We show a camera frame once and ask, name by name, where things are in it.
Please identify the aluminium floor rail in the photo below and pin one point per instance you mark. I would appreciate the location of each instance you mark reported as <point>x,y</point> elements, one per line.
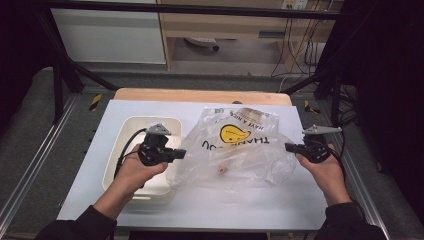
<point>36,155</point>
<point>361,186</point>

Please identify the cream plastic storage bin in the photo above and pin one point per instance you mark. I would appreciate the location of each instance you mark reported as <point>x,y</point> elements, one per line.
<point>130,133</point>

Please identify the beige silicone spoon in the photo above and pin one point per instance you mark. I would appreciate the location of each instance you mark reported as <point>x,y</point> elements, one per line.
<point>222,170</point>

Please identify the white table board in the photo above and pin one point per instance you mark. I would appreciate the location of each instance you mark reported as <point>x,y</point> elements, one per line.
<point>233,210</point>

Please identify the wooden desk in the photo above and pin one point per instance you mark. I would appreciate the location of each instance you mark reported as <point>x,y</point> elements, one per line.
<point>216,28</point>

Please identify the office chair base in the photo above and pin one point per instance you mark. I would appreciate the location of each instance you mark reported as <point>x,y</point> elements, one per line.
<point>200,41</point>

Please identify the person's right hand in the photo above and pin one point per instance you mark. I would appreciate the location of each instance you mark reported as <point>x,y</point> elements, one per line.
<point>328,180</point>

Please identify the black metal frame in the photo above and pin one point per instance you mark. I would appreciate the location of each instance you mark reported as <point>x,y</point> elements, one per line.
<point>200,9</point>

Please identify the white power strip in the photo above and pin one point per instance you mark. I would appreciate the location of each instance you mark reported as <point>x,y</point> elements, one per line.
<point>295,4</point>

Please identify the yellow black floor tape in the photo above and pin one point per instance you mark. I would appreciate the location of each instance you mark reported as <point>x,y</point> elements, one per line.
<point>311,107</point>
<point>95,101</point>

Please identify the person's left hand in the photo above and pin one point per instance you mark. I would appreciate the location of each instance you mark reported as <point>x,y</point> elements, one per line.
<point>133,175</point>

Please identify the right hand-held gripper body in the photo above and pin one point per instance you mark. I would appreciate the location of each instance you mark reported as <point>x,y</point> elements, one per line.
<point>316,150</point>

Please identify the clear smiley plastic bag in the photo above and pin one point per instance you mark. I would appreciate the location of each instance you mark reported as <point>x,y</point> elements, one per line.
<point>250,166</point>

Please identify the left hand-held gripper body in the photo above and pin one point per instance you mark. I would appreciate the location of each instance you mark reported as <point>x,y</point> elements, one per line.
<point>153,151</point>

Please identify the white cabinet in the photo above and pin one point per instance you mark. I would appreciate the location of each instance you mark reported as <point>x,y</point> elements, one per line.
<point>110,36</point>

